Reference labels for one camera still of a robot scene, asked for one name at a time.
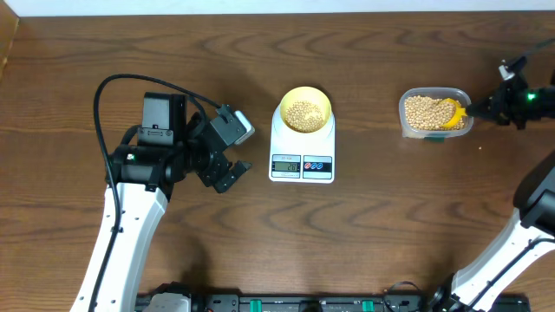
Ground yellow measuring scoop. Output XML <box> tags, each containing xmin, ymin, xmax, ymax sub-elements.
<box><xmin>440</xmin><ymin>98</ymin><xmax>467</xmax><ymax>129</ymax></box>

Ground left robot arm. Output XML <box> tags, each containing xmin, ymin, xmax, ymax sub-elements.
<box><xmin>72</xmin><ymin>93</ymin><xmax>255</xmax><ymax>311</ymax></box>

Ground yellow plastic bowl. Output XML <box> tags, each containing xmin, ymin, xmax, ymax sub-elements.
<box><xmin>279</xmin><ymin>87</ymin><xmax>332</xmax><ymax>131</ymax></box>

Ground white digital kitchen scale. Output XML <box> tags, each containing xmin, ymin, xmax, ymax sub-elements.
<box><xmin>268</xmin><ymin>105</ymin><xmax>336</xmax><ymax>184</ymax></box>

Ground clear plastic container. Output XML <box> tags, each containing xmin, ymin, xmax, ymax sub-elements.
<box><xmin>399</xmin><ymin>87</ymin><xmax>473</xmax><ymax>140</ymax></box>

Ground soybeans in bowl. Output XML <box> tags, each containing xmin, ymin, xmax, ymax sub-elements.
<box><xmin>285</xmin><ymin>101</ymin><xmax>325</xmax><ymax>133</ymax></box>

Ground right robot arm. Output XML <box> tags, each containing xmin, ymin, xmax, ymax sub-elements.
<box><xmin>424</xmin><ymin>55</ymin><xmax>554</xmax><ymax>311</ymax></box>

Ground soybeans in container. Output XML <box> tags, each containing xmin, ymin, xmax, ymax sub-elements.
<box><xmin>404</xmin><ymin>95</ymin><xmax>466</xmax><ymax>131</ymax></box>

